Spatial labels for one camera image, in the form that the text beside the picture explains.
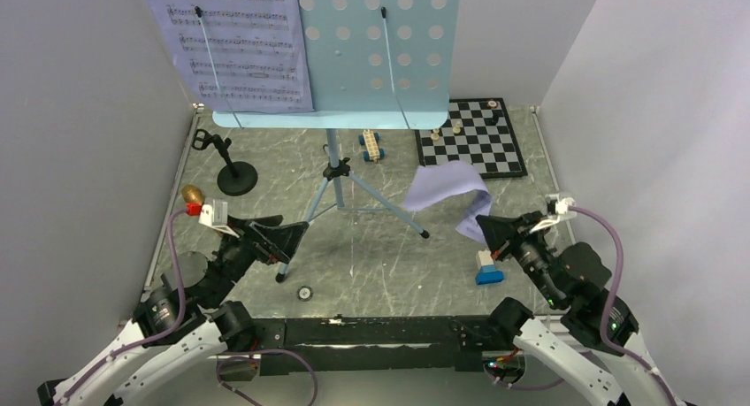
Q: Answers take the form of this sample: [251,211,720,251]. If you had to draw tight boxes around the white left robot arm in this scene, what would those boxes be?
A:
[37,215,310,405]

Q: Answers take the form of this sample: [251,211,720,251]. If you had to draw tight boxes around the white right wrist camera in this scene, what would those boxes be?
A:
[529,193,578,234]

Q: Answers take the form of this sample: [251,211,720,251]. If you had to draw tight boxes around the black white chessboard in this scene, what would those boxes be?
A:
[414,97,528,180]

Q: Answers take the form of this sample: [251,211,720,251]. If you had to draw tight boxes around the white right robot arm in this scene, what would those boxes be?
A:
[476,211,684,405]

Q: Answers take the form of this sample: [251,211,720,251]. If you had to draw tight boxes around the gold microphone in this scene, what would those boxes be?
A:
[180,184,205,207]

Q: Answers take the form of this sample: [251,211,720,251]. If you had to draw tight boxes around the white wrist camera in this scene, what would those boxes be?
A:
[529,193,578,234]
[186,199,240,238]

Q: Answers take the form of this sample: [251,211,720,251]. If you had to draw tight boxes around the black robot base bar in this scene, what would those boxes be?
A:
[254,315,525,377]

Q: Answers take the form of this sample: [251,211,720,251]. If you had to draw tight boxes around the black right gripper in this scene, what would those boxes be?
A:
[475,208,563,305]

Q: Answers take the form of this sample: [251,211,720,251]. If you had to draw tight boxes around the sheet music page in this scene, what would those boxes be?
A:
[402,160,494,245]

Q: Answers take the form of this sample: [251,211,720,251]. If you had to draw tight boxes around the blue white toy brick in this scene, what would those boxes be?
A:
[475,249,505,286]

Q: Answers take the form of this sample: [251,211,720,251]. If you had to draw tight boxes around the sheet music pages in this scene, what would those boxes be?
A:
[145,0,313,113]

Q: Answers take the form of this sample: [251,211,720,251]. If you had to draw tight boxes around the small round table insert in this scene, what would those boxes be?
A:
[296,286,313,302]

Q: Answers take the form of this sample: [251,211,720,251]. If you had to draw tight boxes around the black microphone stand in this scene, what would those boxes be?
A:
[191,129,258,196]

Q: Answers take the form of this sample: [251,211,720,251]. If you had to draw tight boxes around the light blue music stand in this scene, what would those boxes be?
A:
[193,0,463,284]

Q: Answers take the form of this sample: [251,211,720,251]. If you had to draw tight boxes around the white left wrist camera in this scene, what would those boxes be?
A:
[186,199,240,238]

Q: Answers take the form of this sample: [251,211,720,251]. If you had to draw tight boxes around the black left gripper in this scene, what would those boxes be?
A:
[205,214,309,307]

